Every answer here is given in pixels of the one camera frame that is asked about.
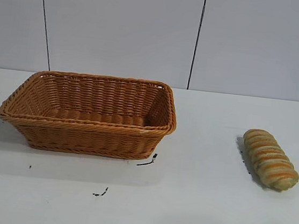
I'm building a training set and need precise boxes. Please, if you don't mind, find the brown woven wicker basket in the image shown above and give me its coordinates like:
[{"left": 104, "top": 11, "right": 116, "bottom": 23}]
[{"left": 0, "top": 62, "right": 183, "bottom": 165}]

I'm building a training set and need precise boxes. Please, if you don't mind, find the long striped twisted bread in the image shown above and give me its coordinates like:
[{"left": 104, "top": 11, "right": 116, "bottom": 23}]
[{"left": 237, "top": 127, "right": 299, "bottom": 193}]

